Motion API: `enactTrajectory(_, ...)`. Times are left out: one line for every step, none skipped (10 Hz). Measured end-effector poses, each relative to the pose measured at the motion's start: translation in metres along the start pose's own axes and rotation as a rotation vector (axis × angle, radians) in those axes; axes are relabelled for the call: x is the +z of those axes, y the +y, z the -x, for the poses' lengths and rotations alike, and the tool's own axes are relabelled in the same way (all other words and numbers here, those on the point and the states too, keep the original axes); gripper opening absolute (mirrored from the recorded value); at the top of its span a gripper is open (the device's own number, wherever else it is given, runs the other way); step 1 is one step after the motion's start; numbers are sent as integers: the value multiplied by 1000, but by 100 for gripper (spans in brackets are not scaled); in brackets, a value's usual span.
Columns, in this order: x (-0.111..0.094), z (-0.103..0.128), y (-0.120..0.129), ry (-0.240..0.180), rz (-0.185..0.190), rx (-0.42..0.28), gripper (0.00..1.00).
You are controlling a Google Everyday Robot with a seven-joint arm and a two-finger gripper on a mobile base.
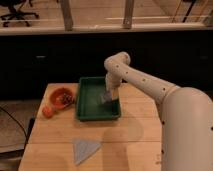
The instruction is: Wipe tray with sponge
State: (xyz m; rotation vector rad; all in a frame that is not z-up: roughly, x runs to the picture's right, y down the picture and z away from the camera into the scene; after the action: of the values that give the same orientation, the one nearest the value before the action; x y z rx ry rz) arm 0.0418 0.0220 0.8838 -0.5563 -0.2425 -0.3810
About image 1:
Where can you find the grey post left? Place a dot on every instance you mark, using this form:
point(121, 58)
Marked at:
point(67, 15)

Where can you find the orange bowl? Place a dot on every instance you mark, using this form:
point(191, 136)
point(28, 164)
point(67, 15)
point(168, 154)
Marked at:
point(61, 98)

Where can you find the small orange fruit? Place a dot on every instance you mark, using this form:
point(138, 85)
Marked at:
point(47, 112)

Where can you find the black office chair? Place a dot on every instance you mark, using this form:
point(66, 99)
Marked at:
point(15, 13)

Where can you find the grey post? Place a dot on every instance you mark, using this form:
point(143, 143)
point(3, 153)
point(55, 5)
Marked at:
point(67, 15)
point(128, 14)

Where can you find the grey post right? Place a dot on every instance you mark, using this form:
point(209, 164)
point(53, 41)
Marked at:
point(128, 14)

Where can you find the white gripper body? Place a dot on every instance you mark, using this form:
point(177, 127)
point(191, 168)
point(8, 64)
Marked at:
point(113, 90)

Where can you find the green plastic tray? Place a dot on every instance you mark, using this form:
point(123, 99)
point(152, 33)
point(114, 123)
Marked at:
point(89, 106)

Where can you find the grey triangular cloth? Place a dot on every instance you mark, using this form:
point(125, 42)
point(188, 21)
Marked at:
point(84, 149)

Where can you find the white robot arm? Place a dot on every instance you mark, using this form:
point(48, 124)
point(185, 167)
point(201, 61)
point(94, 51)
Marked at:
point(186, 115)

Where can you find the grey blue sponge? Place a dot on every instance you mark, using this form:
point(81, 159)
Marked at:
point(107, 97)

